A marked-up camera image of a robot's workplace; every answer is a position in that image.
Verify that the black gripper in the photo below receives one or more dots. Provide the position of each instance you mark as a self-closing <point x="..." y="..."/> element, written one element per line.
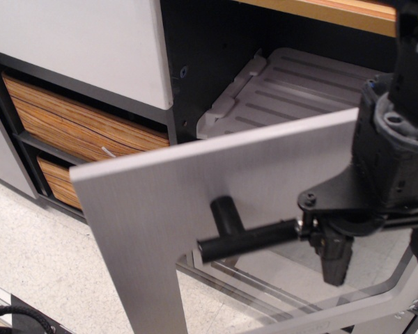
<point x="378" y="190"/>

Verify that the upper wood grain bin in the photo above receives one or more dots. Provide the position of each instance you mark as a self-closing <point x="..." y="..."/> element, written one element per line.
<point x="78" y="129"/>

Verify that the black oven door handle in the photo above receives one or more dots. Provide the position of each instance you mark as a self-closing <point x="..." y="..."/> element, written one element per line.
<point x="234" y="239"/>

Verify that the lower wood grain bin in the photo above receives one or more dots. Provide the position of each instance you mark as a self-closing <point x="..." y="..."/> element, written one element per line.
<point x="58" y="179"/>

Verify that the wood grain bin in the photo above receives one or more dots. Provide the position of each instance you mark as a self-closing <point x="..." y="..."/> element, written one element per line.
<point x="78" y="129"/>
<point x="58" y="179"/>

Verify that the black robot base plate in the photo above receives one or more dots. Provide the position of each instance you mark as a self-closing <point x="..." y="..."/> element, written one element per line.
<point x="26" y="324"/>

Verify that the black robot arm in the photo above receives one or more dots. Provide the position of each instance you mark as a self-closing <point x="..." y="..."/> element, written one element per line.
<point x="406" y="69"/>

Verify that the grey oven door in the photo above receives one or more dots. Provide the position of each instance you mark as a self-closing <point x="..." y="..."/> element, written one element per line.
<point x="148" y="209"/>

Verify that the white oven rack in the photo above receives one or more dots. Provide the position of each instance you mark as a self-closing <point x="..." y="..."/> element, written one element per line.
<point x="288" y="85"/>

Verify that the grey toy kitchen cabinet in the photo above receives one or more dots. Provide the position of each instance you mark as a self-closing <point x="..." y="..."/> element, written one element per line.
<point x="160" y="64"/>

